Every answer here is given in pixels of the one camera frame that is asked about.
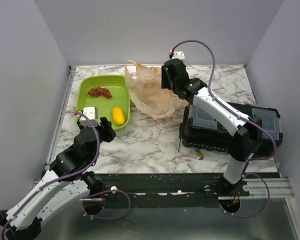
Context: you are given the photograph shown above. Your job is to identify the orange printed plastic bag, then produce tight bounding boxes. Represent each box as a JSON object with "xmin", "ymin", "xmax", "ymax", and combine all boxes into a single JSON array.
[{"xmin": 124, "ymin": 60, "xmax": 188, "ymax": 120}]

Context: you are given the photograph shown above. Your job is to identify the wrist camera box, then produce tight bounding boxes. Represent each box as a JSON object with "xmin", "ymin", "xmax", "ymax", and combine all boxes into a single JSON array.
[
  {"xmin": 79, "ymin": 106, "xmax": 101, "ymax": 127},
  {"xmin": 169, "ymin": 50, "xmax": 186, "ymax": 61}
]

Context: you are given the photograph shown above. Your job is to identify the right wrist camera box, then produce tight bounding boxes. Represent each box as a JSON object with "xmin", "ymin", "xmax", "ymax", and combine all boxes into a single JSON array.
[{"xmin": 169, "ymin": 50, "xmax": 186, "ymax": 61}]

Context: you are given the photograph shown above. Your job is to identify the yellow fake fruit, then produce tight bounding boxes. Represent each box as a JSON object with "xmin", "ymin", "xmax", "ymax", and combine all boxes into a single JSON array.
[{"xmin": 112, "ymin": 107, "xmax": 126, "ymax": 126}]

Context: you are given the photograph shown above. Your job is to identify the black tool case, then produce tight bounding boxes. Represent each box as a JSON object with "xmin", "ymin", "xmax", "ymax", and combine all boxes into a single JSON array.
[{"xmin": 179, "ymin": 103, "xmax": 284, "ymax": 158}]

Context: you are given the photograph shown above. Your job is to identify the red fake grape bunch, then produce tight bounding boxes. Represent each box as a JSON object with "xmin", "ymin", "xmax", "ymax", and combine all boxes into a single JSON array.
[{"xmin": 88, "ymin": 86, "xmax": 112, "ymax": 99}]

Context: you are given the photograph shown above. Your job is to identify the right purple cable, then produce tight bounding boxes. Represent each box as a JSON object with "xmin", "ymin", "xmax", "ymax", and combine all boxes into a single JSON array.
[{"xmin": 168, "ymin": 39, "xmax": 278, "ymax": 218}]

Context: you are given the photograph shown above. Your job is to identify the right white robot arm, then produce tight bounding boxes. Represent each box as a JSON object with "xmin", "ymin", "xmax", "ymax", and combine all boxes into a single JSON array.
[{"xmin": 161, "ymin": 58, "xmax": 263, "ymax": 196}]

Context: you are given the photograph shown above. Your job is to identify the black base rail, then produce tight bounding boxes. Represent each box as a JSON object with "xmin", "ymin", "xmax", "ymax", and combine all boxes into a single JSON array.
[{"xmin": 77, "ymin": 172, "xmax": 251, "ymax": 210}]

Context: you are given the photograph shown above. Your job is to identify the small yellow blue connector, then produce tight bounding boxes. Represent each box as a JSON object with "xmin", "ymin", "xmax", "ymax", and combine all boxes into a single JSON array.
[{"xmin": 195, "ymin": 148, "xmax": 204, "ymax": 160}]

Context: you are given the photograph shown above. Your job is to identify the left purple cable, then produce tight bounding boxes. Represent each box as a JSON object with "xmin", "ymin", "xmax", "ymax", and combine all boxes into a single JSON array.
[{"xmin": 0, "ymin": 109, "xmax": 132, "ymax": 240}]

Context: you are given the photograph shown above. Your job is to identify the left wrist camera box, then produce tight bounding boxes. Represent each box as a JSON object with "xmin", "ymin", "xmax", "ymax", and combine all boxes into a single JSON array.
[{"xmin": 79, "ymin": 106, "xmax": 101, "ymax": 127}]

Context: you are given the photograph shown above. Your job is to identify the small green screwdriver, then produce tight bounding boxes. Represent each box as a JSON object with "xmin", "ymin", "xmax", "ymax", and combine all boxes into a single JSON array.
[{"xmin": 177, "ymin": 133, "xmax": 182, "ymax": 153}]

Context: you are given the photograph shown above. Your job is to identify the green plastic tray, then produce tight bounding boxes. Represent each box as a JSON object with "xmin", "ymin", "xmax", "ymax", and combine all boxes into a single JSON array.
[{"xmin": 76, "ymin": 74, "xmax": 130, "ymax": 132}]

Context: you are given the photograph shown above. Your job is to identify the aluminium extrusion rail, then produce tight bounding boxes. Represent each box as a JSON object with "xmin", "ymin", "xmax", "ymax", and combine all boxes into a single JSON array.
[{"xmin": 32, "ymin": 177, "xmax": 295, "ymax": 202}]

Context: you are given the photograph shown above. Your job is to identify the purple cable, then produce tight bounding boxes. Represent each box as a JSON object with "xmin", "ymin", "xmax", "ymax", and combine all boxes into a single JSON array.
[
  {"xmin": 0, "ymin": 109, "xmax": 132, "ymax": 240},
  {"xmin": 168, "ymin": 39, "xmax": 278, "ymax": 218}
]

